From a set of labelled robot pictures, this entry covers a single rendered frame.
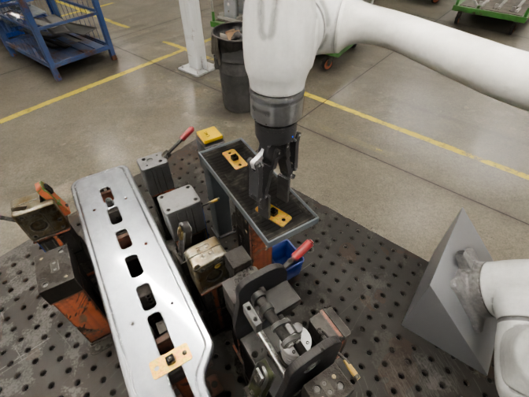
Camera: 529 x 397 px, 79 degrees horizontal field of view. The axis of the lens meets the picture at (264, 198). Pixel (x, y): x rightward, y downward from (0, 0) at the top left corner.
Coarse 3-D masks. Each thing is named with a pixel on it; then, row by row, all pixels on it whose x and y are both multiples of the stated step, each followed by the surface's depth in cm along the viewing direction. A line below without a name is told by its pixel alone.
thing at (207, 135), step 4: (208, 128) 99; (212, 128) 99; (200, 132) 98; (204, 132) 98; (208, 132) 98; (212, 132) 98; (216, 132) 98; (200, 136) 97; (204, 136) 96; (208, 136) 96; (212, 136) 96; (216, 136) 96; (220, 136) 97; (204, 140) 95; (208, 140) 95; (212, 140) 96
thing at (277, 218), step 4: (256, 208) 75; (272, 208) 74; (276, 208) 75; (272, 212) 73; (276, 212) 74; (280, 212) 75; (284, 212) 75; (272, 216) 74; (276, 216) 74; (280, 216) 74; (284, 216) 74; (288, 216) 74; (272, 220) 73; (276, 220) 73; (280, 220) 73; (288, 220) 73; (280, 224) 72; (284, 224) 72
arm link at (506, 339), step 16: (512, 320) 78; (528, 320) 76; (496, 336) 81; (512, 336) 73; (528, 336) 69; (496, 352) 79; (512, 352) 70; (528, 352) 67; (496, 368) 77; (512, 368) 70; (528, 368) 66; (496, 384) 76; (512, 384) 70; (528, 384) 67
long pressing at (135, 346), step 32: (96, 192) 102; (128, 192) 102; (96, 224) 93; (128, 224) 93; (96, 256) 86; (128, 256) 86; (160, 256) 86; (128, 288) 79; (160, 288) 79; (128, 320) 73; (192, 320) 73; (128, 352) 68; (192, 352) 68; (128, 384) 64; (160, 384) 64; (192, 384) 64
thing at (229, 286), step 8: (240, 272) 73; (248, 272) 74; (232, 280) 72; (240, 280) 72; (224, 288) 70; (232, 288) 70; (224, 296) 74; (232, 296) 69; (232, 304) 69; (232, 312) 73; (232, 320) 85; (232, 328) 88; (232, 344) 98; (240, 344) 87; (240, 352) 93; (240, 360) 95; (240, 368) 94
